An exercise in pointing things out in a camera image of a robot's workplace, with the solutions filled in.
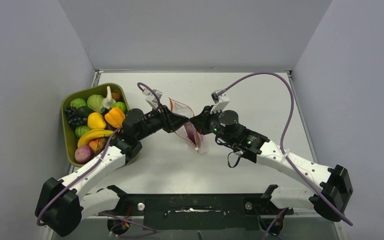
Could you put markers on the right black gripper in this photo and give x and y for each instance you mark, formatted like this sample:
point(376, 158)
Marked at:
point(200, 122)

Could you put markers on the striped green toy melon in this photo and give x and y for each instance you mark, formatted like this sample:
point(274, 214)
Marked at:
point(81, 130)

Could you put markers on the yellow toy banana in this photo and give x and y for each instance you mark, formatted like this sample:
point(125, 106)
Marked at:
point(93, 134)

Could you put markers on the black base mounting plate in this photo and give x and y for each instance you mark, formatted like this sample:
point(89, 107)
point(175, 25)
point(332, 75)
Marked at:
point(187, 211)

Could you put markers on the yellow toy bell pepper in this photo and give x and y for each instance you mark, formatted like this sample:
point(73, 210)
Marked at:
point(96, 120)

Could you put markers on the green toy cabbage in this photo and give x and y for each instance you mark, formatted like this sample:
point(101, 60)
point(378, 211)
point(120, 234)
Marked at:
point(78, 103)

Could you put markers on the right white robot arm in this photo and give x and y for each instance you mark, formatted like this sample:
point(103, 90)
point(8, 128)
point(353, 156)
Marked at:
point(328, 190)

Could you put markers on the light green toy lettuce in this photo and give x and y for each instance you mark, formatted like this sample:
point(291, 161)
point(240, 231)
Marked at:
point(94, 102)

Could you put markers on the dark green toy avocado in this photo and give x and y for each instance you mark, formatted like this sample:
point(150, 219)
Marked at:
point(84, 111)

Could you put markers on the clear zip bag orange zipper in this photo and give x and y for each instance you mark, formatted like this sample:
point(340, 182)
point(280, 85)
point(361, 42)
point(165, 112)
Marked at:
point(185, 110)

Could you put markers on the black toy grapes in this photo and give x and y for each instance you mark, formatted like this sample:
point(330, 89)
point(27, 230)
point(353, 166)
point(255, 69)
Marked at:
point(73, 118)

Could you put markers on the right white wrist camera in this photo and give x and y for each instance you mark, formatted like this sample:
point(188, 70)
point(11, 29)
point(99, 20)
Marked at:
point(220, 99)

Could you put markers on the orange toy bell pepper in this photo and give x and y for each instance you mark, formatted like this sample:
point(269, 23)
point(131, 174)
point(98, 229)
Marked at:
point(115, 117)

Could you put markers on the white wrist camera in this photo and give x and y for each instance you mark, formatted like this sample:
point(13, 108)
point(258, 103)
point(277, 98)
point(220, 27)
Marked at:
point(220, 99)
point(152, 97)

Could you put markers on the purple toy onion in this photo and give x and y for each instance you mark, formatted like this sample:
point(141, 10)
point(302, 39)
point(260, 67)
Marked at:
point(83, 154)

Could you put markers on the olive green food bin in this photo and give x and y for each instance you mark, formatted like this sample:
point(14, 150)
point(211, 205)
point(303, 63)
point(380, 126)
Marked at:
point(70, 137)

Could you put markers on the white toy garlic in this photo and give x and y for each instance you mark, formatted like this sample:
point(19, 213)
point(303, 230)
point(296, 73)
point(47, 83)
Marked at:
point(108, 101)

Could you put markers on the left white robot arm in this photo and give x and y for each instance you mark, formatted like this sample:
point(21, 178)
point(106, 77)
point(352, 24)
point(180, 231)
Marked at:
point(63, 203)

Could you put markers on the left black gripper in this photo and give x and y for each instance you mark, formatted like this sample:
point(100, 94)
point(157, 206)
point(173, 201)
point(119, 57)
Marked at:
point(171, 122)

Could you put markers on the purple toy eggplant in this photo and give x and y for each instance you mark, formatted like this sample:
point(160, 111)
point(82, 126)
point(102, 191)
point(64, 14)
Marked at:
point(191, 133)

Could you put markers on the small orange toy fruit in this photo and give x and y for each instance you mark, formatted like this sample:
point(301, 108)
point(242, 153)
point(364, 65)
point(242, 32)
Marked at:
point(116, 96)

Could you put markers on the peach toy fruit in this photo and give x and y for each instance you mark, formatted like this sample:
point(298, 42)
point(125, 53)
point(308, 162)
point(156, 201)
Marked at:
point(98, 144)

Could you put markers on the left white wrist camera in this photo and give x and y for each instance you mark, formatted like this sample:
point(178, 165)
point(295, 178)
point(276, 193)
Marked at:
point(152, 97)

